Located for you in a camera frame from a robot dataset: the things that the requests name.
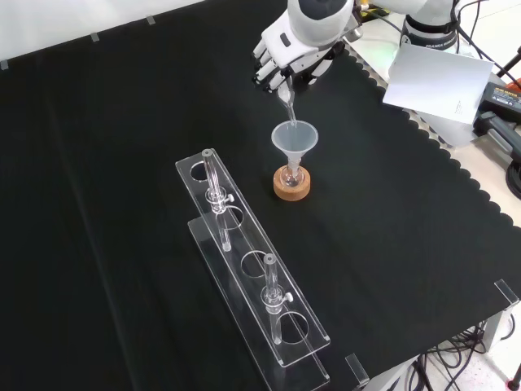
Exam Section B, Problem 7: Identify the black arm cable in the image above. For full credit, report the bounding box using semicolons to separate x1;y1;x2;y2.
445;0;497;63

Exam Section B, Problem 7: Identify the small round-bottom glass flask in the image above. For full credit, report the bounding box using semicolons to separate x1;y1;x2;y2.
279;160;304;190

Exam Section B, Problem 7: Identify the translucent plastic funnel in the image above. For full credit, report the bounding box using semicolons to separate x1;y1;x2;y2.
270;120;319;174

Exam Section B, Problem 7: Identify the clear acrylic edge clip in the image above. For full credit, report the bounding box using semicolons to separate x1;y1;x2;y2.
493;279;521;307
344;353;370;389

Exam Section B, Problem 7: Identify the black and grey clamp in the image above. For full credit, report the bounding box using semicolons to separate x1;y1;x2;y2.
473;110;521;165

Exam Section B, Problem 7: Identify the clear glass weighing funnel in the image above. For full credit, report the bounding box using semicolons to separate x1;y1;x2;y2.
277;82;300;128

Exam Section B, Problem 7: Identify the black power supply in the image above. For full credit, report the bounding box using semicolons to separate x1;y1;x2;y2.
482;81;521;114

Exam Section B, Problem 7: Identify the cork ring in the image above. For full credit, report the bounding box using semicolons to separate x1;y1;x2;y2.
273;165;313;201

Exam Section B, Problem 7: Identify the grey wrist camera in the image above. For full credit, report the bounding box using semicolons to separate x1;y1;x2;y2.
344;17;365;42

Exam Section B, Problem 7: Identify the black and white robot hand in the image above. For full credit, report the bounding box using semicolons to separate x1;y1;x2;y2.
252;17;348;94

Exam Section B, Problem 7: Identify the yellow stop button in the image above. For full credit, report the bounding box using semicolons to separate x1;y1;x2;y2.
357;1;395;20

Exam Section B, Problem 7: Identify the clear acrylic funnel stand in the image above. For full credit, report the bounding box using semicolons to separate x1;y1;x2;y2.
174;147;332;391

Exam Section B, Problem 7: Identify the black bench cloth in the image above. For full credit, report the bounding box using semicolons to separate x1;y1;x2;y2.
0;0;521;391

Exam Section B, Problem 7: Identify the black floor cable bundle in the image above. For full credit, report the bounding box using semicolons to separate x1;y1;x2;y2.
406;320;521;391

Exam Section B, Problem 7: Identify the black stop button cable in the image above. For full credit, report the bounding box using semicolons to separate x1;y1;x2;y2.
357;7;408;40

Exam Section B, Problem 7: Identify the white paper sheet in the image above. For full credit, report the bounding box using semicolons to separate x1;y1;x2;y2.
382;42;495;124

